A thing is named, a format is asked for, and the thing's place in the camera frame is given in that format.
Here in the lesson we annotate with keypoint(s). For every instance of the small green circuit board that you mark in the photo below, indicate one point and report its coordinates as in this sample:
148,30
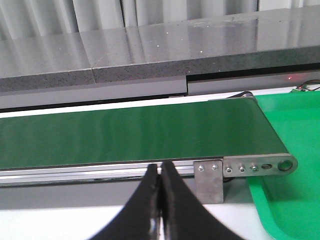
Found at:
299,89

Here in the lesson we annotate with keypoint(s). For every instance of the dark grey stone countertop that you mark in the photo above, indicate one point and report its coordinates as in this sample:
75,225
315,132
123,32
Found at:
279,38

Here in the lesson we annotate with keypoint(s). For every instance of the steel conveyor end bracket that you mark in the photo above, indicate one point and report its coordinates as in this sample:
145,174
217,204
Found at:
277,164

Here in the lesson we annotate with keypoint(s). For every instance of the grey cabinet front panel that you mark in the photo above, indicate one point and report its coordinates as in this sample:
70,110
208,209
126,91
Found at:
161,86

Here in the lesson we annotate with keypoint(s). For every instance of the steel conveyor support leg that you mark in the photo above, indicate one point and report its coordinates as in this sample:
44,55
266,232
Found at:
208,176

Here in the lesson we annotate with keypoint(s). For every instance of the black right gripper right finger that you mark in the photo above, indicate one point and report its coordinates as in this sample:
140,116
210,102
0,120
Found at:
184,217

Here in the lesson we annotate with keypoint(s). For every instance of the aluminium conveyor side rail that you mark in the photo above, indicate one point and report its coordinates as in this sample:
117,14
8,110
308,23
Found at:
84,173

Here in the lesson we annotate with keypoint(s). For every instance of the green conveyor belt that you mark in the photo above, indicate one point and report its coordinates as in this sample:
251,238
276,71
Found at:
226,127

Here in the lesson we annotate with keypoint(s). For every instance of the grey curtain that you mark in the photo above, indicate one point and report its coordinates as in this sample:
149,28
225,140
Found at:
31,18

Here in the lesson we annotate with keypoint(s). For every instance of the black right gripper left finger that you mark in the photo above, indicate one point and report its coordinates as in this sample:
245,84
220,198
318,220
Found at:
139,219

